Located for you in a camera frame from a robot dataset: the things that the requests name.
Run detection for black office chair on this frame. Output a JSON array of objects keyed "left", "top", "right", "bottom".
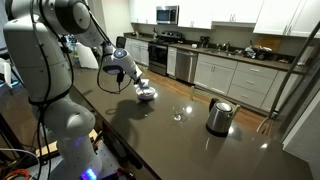
[{"left": 115, "top": 35, "right": 127, "bottom": 50}]

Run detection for narrow white base cabinet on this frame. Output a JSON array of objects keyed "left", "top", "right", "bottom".
[{"left": 166, "top": 46, "right": 178, "bottom": 77}]

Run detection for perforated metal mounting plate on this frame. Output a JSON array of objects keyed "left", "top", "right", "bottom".
[{"left": 26, "top": 141, "right": 121, "bottom": 180}]

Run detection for stainless steel microwave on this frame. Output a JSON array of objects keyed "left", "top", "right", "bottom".
[{"left": 155, "top": 5, "right": 180, "bottom": 26}]

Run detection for wooden cutting board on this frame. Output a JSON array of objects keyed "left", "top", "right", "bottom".
[{"left": 254, "top": 34, "right": 283, "bottom": 53}]

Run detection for black stainless steel stove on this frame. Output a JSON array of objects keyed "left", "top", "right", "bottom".
[{"left": 147, "top": 30, "right": 184, "bottom": 77}]

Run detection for red brown snack pieces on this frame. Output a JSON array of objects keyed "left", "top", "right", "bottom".
[{"left": 139, "top": 89, "right": 154, "bottom": 98}]

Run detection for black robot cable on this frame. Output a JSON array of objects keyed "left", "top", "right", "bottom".
[{"left": 28, "top": 0, "right": 133, "bottom": 180}]

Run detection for stainless steel dishwasher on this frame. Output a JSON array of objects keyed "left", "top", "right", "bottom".
[{"left": 174, "top": 49, "right": 198, "bottom": 84}]

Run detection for orange cable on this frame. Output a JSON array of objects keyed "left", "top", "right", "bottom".
[{"left": 3, "top": 168, "right": 32, "bottom": 180}]

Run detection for dark kitchen countertop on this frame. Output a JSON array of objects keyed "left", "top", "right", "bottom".
[{"left": 178, "top": 43, "right": 308, "bottom": 75}]

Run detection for white base cabinets with drawers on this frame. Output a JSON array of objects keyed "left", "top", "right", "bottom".
[{"left": 193, "top": 53, "right": 301, "bottom": 113}]

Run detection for white ceramic bowl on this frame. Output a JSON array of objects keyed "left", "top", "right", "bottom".
[{"left": 135, "top": 85, "right": 157, "bottom": 102}]

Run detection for chrome sink faucet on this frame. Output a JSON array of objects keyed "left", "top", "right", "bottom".
[{"left": 220, "top": 41, "right": 232, "bottom": 53}]

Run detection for stainless steel electric kettle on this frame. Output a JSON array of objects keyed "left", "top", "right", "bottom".
[{"left": 205, "top": 97, "right": 242, "bottom": 137}]

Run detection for light wooden chair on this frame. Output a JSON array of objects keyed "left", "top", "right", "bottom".
[{"left": 189, "top": 84, "right": 196, "bottom": 102}]

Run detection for white tapered container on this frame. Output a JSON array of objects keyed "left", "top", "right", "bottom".
[{"left": 75, "top": 41, "right": 100, "bottom": 70}]

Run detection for white two-door base cabinet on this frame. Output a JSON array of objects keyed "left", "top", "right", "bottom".
[{"left": 124, "top": 37, "right": 150, "bottom": 67}]

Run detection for grey metal stand bar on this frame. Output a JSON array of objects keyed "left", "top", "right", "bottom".
[{"left": 256, "top": 19, "right": 320, "bottom": 134}]

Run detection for light wooden block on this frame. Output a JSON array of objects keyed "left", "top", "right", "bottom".
[{"left": 34, "top": 125, "right": 100, "bottom": 158}]

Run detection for black coffee maker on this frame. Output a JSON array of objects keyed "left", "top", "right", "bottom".
[{"left": 199, "top": 35, "right": 211, "bottom": 49}]

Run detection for white plastic chair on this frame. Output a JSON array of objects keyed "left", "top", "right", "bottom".
[{"left": 0, "top": 58, "right": 14, "bottom": 98}]

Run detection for dish rack with dishes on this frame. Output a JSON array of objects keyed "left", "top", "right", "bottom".
[{"left": 244, "top": 44, "right": 273, "bottom": 61}]

